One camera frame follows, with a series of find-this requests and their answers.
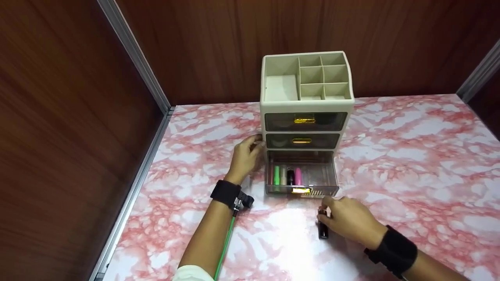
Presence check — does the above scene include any person's left hand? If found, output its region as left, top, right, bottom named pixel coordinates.
left=225, top=134, right=266, bottom=185

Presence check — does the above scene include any person's right hand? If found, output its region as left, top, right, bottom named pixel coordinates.
left=317, top=196, right=388, bottom=251

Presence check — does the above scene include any white desktop drawer organizer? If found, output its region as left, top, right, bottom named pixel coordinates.
left=260, top=51, right=355, bottom=196

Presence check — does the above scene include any person's left forearm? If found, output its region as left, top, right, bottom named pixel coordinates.
left=173, top=198, right=236, bottom=281

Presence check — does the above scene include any person's right forearm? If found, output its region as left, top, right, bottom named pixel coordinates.
left=402, top=250, right=471, bottom=281

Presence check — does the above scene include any smoky clear open drawer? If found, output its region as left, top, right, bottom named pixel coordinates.
left=265, top=151, right=339, bottom=197

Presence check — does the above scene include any smoky drawer with small gold handle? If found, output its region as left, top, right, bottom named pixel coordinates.
left=266, top=133, right=341, bottom=149

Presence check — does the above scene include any smoky drawer with large gold handle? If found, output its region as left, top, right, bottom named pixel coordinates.
left=264, top=112, right=348, bottom=132

